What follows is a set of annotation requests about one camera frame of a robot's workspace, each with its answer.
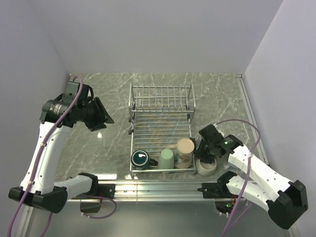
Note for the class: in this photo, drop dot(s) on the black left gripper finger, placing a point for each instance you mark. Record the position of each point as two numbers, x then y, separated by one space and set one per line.
98 124
102 114

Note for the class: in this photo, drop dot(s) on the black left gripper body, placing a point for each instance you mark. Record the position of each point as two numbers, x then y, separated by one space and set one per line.
91 115

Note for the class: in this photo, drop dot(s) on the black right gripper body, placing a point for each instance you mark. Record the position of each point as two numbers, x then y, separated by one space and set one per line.
205 151

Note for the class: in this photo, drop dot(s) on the white speckled round mug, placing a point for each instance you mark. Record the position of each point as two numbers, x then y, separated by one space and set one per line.
205 169

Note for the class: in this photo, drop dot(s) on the beige patterned mug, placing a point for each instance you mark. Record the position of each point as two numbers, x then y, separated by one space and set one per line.
184 153

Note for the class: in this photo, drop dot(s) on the light green cup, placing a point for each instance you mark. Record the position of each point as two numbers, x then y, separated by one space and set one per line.
166 159

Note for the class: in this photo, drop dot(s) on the dark teal mug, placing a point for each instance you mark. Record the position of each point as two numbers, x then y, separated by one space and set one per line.
141 160

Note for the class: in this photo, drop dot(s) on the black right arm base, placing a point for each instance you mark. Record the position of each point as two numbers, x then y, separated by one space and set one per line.
224 200

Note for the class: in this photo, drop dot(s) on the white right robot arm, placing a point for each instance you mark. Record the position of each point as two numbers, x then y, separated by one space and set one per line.
284 200

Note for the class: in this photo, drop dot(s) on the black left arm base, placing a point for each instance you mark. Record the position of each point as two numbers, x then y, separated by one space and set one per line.
92 203

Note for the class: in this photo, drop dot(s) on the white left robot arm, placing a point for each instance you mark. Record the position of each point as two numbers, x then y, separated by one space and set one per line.
58 117

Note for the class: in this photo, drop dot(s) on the white cup holder hooks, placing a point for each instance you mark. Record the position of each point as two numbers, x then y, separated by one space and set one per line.
197 140

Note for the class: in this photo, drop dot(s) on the light blue mug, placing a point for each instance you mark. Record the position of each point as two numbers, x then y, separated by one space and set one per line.
227 165

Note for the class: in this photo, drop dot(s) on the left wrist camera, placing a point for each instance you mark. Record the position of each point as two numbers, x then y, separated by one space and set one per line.
71 91

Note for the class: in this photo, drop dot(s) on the metal wire dish rack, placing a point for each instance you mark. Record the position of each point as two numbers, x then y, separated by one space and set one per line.
160 116

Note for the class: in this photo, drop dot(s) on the aluminium table edge rail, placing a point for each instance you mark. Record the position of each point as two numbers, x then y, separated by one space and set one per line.
149 205

